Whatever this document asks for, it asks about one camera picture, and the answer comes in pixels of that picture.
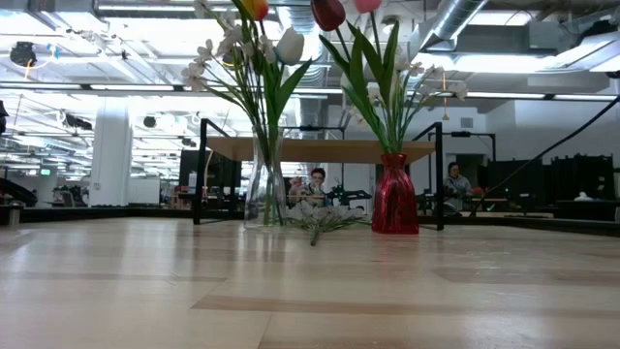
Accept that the white blossom spray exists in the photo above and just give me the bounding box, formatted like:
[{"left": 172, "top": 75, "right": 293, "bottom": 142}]
[
  {"left": 285, "top": 201, "right": 372, "bottom": 247},
  {"left": 367, "top": 50, "right": 470, "bottom": 155},
  {"left": 181, "top": 0, "right": 292, "bottom": 229}
]

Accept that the orange yellow artificial tulip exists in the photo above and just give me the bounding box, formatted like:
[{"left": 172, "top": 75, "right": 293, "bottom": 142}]
[{"left": 240, "top": 0, "right": 277, "bottom": 146}]

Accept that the white artificial tulip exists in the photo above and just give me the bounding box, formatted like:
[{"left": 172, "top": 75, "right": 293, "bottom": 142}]
[{"left": 263, "top": 27, "right": 316, "bottom": 146}]

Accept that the dark red artificial tulip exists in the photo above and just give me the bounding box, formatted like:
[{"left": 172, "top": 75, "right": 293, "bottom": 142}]
[{"left": 310, "top": 0, "right": 391, "bottom": 155}]

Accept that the pink artificial tulip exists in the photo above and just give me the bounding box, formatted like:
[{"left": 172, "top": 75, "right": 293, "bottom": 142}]
[{"left": 353, "top": 0, "right": 403, "bottom": 155}]

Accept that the wooden shelf with black legs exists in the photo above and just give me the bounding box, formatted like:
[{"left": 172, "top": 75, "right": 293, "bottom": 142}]
[{"left": 192, "top": 117, "right": 445, "bottom": 232}]

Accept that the black round ceiling fixture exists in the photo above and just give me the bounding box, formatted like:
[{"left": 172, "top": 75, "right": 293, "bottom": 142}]
[{"left": 9, "top": 41, "right": 38, "bottom": 68}]

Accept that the long ceiling light strip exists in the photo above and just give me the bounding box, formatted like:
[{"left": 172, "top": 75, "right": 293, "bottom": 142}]
[
  {"left": 464, "top": 91, "right": 620, "bottom": 102},
  {"left": 0, "top": 82, "right": 176, "bottom": 92}
]

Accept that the black background screen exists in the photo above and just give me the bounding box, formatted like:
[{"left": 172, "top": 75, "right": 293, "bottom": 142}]
[{"left": 178, "top": 148, "right": 242, "bottom": 190}]

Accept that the clear glass vase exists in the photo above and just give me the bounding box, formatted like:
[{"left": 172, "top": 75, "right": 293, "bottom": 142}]
[{"left": 243, "top": 126, "right": 288, "bottom": 230}]

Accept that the person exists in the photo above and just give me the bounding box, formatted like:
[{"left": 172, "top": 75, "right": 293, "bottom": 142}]
[
  {"left": 289, "top": 167, "right": 335, "bottom": 208},
  {"left": 441, "top": 161, "right": 474, "bottom": 217}
]

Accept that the red ribbed glass vase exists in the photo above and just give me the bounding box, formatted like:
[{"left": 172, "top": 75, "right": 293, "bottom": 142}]
[{"left": 371, "top": 153, "right": 420, "bottom": 236}]

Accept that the black partition panel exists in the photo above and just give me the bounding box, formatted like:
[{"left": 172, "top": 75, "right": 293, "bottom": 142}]
[{"left": 549, "top": 153, "right": 616, "bottom": 203}]

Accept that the black aluminium rig frame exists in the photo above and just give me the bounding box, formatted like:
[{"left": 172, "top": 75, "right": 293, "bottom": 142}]
[{"left": 0, "top": 203, "right": 620, "bottom": 238}]

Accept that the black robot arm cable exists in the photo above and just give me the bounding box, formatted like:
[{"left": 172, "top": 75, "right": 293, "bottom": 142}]
[{"left": 468, "top": 95, "right": 620, "bottom": 218}]

